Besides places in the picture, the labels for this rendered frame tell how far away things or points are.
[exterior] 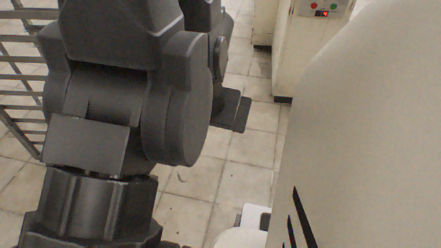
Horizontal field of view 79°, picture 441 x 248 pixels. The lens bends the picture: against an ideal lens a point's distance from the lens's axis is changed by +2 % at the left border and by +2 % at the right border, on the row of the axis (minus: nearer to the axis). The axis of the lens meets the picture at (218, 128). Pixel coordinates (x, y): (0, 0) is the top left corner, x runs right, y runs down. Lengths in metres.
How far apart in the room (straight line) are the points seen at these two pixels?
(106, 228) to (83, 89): 0.09
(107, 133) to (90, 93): 0.03
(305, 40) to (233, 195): 1.02
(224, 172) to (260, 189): 0.23
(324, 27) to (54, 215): 1.67
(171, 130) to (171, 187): 1.44
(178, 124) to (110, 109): 0.05
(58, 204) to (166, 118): 0.08
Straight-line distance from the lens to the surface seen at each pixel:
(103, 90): 0.19
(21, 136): 1.72
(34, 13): 1.16
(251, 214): 0.37
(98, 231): 0.17
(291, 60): 1.83
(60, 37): 0.20
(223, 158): 1.69
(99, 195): 0.17
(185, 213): 1.52
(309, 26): 1.73
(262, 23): 2.47
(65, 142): 0.19
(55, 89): 0.21
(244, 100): 0.48
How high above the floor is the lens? 1.38
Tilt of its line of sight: 48 degrees down
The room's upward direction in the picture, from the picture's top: straight up
